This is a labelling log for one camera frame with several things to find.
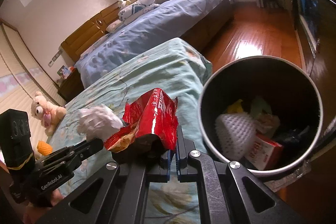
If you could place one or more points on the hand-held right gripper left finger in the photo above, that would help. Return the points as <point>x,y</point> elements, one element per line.
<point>165,163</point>

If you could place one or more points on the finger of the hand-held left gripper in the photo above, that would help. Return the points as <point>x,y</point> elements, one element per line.
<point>94,145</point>
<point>76,147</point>

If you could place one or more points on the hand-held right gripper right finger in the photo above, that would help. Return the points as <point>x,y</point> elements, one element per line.
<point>179,161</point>

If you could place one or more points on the white plastic bag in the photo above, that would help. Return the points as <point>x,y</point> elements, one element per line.
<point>97,119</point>

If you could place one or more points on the red snack bag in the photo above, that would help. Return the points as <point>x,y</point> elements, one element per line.
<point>152,113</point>

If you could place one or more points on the black trash bin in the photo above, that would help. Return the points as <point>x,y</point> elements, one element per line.
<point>262,77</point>

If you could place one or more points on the person's left hand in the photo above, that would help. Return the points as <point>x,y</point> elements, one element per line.
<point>56,197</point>

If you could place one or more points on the orange foam fruit net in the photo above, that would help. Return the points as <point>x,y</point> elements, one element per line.
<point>43,148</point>

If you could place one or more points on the cream teddy bear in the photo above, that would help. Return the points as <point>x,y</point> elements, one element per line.
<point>42,108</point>

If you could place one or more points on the white foam fruit net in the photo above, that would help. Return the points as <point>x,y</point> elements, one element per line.
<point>233,132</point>

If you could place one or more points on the dark wooden nightstand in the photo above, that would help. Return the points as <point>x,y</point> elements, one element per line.
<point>71,86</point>

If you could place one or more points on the items on nightstand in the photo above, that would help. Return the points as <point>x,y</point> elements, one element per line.
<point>65,71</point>

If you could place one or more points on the yellow crumpled wrapper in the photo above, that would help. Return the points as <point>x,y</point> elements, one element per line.
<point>236,107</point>

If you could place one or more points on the red cardboard box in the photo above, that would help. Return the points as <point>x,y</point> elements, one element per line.
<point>265,153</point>

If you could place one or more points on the teal floral blanket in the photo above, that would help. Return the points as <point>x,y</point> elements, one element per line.
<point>157,69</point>

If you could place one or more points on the beige crumpled wrapper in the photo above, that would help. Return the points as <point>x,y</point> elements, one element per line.
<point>270,123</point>

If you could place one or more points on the white sliding wardrobe door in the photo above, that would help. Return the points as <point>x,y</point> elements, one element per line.
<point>15,56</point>

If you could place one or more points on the wooden headboard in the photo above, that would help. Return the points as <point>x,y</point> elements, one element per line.
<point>86,35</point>

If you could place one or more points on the dark blue wrapper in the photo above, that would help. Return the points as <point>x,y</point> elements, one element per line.
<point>291,134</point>

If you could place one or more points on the silver foil mat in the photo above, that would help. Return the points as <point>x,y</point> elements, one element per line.
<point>296,174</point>

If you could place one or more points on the white pillow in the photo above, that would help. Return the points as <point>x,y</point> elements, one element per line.
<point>115,26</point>

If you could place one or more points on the bed with blue sheet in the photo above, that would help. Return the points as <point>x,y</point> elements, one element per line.
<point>157,24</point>

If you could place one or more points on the white blue printed bolster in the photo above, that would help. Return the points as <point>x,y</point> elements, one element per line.
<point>136,8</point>

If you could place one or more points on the black framed blue screen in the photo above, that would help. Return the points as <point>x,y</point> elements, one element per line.
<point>307,16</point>

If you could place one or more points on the wall switch panel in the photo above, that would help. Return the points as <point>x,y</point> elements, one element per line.
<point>54,58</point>

